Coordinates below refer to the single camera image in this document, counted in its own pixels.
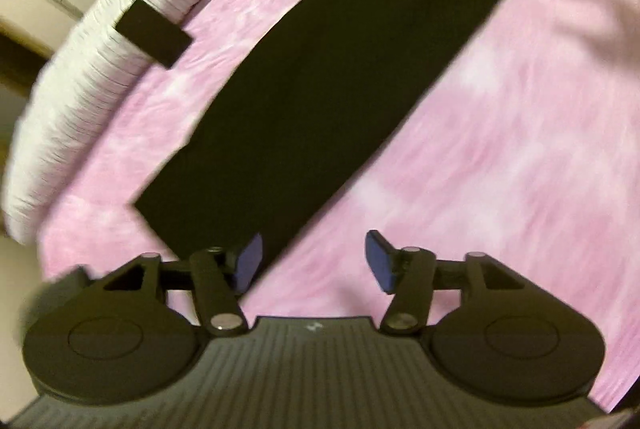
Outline pink floral blanket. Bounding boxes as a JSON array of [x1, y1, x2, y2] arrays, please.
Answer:
[[37, 0, 640, 415]]

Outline black flat rectangular object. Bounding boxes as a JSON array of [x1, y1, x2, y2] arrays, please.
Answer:
[[114, 0, 194, 70]]

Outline white striped quilt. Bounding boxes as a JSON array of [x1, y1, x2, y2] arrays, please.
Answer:
[[0, 0, 351, 246]]

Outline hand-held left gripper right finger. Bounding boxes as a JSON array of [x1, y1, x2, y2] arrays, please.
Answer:
[[365, 230, 531, 336]]

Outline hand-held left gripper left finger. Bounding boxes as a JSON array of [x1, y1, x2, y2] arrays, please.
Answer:
[[90, 232, 264, 338]]

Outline black pants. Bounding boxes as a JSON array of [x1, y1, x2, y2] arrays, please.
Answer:
[[134, 0, 559, 283]]

